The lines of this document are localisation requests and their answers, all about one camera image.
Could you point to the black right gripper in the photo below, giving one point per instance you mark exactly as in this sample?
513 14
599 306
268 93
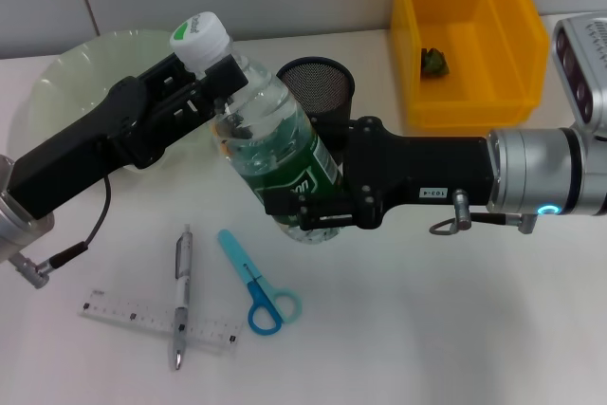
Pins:
417 168

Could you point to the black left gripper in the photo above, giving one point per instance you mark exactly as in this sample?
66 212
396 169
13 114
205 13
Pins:
95 144

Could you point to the clear green-label water bottle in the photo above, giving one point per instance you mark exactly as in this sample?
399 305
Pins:
270 139

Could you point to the green plastic wrapper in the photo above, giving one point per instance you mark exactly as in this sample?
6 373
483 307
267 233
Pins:
434 63

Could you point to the blue scissors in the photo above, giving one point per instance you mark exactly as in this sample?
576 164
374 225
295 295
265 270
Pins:
258 293

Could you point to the pale green wavy glass plate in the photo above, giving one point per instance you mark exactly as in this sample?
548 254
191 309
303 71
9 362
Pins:
80 78

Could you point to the black mesh pen holder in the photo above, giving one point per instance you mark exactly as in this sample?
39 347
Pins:
327 87

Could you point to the silver ballpoint pen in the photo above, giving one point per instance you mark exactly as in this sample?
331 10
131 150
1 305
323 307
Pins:
182 281

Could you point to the transparent plastic ruler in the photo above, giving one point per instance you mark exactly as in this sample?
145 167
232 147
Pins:
123 312

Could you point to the yellow plastic bin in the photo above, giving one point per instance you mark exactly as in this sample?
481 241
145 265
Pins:
474 35

